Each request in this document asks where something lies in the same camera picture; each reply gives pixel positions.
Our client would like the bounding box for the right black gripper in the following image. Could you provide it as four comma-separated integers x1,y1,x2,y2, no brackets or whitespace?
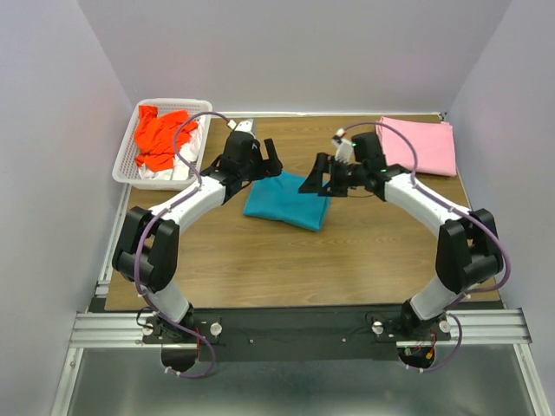
298,152,367,198

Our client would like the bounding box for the teal polo shirt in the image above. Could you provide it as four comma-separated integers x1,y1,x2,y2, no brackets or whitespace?
243,172,330,232

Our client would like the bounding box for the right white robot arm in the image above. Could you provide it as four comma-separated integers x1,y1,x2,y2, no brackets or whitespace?
298,129,504,340

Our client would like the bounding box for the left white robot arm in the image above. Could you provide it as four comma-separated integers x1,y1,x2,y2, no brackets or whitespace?
112,131,283,342

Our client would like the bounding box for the white t shirt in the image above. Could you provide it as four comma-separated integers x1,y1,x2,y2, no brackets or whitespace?
138,112,207,182

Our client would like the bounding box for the orange t shirt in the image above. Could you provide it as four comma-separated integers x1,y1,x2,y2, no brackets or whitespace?
134,105,199,173

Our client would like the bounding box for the folded pink t shirt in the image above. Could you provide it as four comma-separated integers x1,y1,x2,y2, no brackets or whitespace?
376,117,456,177

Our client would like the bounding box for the white plastic laundry basket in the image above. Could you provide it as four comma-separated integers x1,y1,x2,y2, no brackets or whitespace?
112,98,212,191

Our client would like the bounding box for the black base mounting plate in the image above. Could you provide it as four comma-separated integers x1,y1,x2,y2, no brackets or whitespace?
142,304,457,368

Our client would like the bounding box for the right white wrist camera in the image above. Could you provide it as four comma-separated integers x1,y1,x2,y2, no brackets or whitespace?
332,128,354,164

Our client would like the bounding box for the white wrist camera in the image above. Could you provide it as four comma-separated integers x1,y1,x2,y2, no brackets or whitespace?
332,128,354,164
226,119,256,135

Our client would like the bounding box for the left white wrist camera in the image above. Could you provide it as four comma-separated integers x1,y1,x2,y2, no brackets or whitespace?
226,119,256,135

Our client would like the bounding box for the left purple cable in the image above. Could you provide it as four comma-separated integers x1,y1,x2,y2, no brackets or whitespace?
134,111,238,379

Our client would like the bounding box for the purple cable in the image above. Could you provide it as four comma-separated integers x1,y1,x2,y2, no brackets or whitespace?
337,120,513,374
134,111,238,379

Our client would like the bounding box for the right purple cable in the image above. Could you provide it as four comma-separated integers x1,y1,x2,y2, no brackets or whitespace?
337,120,513,374

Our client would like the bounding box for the aluminium frame rail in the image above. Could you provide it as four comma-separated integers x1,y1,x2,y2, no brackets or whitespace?
53,193,554,415

